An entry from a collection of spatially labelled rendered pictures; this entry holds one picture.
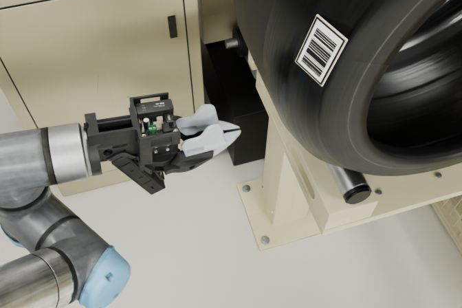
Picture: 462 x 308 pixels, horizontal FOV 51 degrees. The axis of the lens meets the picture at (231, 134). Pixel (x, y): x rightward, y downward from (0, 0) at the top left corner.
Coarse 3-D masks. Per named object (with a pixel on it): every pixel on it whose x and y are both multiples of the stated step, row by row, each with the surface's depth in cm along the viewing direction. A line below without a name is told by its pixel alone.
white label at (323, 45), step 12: (312, 24) 46; (324, 24) 45; (312, 36) 47; (324, 36) 46; (336, 36) 45; (312, 48) 48; (324, 48) 46; (336, 48) 45; (300, 60) 49; (312, 60) 48; (324, 60) 47; (336, 60) 46; (312, 72) 49; (324, 72) 47
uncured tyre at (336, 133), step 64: (256, 0) 56; (320, 0) 45; (384, 0) 43; (448, 0) 85; (256, 64) 64; (384, 64) 48; (448, 64) 88; (320, 128) 56; (384, 128) 82; (448, 128) 82
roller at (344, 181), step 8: (336, 168) 77; (344, 168) 76; (336, 176) 77; (344, 176) 76; (352, 176) 75; (360, 176) 76; (336, 184) 78; (344, 184) 75; (352, 184) 75; (360, 184) 75; (368, 184) 76; (344, 192) 75; (352, 192) 74; (360, 192) 74; (368, 192) 75; (344, 200) 76; (352, 200) 76; (360, 200) 77
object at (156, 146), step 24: (144, 96) 64; (96, 120) 61; (120, 120) 61; (144, 120) 62; (168, 120) 63; (96, 144) 61; (120, 144) 63; (144, 144) 61; (168, 144) 62; (96, 168) 62; (144, 168) 66
